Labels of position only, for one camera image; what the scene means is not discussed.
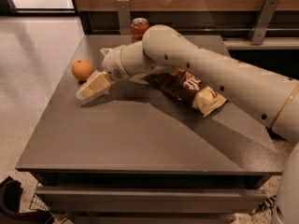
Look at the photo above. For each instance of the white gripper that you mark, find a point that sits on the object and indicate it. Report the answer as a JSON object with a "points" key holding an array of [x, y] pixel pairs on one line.
{"points": [[112, 64]]}

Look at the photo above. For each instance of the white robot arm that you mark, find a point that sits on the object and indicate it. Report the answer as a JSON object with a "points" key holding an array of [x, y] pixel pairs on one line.
{"points": [[270, 98]]}

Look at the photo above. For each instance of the orange fruit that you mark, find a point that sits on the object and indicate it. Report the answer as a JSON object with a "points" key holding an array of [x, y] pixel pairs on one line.
{"points": [[81, 69]]}

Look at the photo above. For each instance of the red cola can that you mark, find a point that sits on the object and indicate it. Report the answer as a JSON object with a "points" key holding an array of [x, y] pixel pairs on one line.
{"points": [[138, 27]]}

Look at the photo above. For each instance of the brown yellow chip bag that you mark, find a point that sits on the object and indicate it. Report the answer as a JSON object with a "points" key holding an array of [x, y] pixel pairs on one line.
{"points": [[189, 89]]}

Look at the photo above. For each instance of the grey drawer front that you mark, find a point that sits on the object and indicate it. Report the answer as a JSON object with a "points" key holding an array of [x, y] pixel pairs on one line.
{"points": [[184, 201]]}

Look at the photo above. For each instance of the black chair base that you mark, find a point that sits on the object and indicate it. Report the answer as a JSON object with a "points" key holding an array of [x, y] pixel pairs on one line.
{"points": [[10, 202]]}

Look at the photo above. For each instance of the left metal bracket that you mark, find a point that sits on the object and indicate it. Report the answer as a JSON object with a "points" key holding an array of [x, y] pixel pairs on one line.
{"points": [[124, 16]]}

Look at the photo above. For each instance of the metal bracket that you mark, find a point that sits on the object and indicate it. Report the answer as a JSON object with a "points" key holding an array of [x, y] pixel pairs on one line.
{"points": [[124, 16], [257, 33]]}

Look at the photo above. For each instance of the wire basket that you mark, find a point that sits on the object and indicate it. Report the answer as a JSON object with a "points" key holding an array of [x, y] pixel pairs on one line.
{"points": [[37, 204]]}

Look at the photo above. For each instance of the right metal bracket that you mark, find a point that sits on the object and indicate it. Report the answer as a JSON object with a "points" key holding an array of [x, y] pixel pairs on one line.
{"points": [[257, 33]]}

